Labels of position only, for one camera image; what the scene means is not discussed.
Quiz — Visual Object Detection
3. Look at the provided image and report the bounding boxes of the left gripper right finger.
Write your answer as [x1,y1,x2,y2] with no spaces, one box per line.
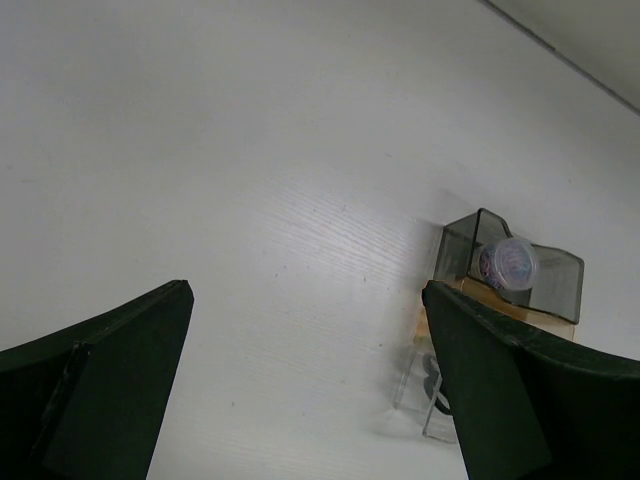
[420,279,640,480]

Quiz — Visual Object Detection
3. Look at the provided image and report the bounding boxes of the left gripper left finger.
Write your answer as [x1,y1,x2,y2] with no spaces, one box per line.
[1,280,194,479]

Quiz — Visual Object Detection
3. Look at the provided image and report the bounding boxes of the black handled scissors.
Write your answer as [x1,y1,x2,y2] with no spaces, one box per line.
[421,353,451,416]

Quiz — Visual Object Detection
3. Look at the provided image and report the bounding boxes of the small clear clip jar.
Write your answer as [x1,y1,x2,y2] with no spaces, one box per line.
[470,238,539,291]

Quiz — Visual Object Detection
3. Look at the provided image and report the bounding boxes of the clear plastic tray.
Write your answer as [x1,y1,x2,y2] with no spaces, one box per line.
[392,337,458,444]

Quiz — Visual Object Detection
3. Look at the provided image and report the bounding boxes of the grey smoked plastic tray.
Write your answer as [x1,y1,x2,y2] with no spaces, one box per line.
[434,208,584,325]

